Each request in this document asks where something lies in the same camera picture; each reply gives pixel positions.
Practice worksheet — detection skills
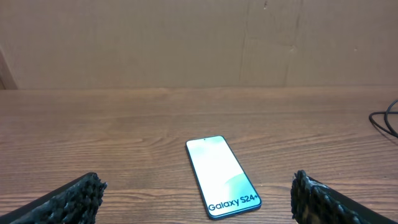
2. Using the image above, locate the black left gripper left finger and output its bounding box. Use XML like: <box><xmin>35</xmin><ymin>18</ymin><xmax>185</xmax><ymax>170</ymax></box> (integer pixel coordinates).
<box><xmin>1</xmin><ymin>172</ymin><xmax>107</xmax><ymax>224</ymax></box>

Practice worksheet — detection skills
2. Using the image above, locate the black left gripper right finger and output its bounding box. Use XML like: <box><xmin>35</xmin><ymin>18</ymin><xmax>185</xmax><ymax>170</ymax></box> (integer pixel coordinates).
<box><xmin>290</xmin><ymin>170</ymin><xmax>397</xmax><ymax>224</ymax></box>

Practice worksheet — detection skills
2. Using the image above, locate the Samsung Galaxy S24+ smartphone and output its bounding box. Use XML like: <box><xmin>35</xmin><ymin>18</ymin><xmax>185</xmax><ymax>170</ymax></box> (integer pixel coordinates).
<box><xmin>185</xmin><ymin>136</ymin><xmax>262</xmax><ymax>220</ymax></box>

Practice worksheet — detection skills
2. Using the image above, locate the black USB charging cable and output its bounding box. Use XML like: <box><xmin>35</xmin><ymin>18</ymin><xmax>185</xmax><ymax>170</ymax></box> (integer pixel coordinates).
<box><xmin>368</xmin><ymin>99</ymin><xmax>398</xmax><ymax>139</ymax></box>

